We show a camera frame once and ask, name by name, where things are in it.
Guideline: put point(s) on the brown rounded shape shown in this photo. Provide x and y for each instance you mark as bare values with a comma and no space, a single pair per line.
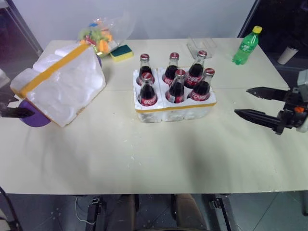
190,211

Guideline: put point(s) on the yellow and green sponge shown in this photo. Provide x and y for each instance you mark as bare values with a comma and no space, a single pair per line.
121,53

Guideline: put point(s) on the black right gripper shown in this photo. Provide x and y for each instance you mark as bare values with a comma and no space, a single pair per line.
292,113

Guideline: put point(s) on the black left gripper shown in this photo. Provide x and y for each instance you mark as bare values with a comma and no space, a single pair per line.
4,107

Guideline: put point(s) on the glass cola bottle red cap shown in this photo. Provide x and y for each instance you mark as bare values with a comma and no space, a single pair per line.
195,74
171,71
176,90
147,92
145,70
201,91

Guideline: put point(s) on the white paper cup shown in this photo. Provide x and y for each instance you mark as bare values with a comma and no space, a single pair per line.
286,55

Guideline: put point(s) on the clear plastic container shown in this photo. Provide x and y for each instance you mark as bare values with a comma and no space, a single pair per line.
204,44

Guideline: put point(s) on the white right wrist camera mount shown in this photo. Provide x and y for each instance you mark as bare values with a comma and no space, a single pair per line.
303,78

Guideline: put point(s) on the white foam lid yellow tape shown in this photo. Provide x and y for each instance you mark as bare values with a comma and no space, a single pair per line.
65,89

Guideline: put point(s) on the black table leg bracket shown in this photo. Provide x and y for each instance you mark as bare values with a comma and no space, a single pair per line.
220,209
93,209

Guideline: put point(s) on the clear bag of colourful toys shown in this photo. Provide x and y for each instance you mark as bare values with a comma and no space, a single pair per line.
106,36

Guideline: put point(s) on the green soda bottle yellow cap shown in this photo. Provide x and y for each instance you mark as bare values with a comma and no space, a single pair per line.
245,49

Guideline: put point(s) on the white foam crate yellow tape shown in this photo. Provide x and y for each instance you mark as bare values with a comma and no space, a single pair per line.
173,115

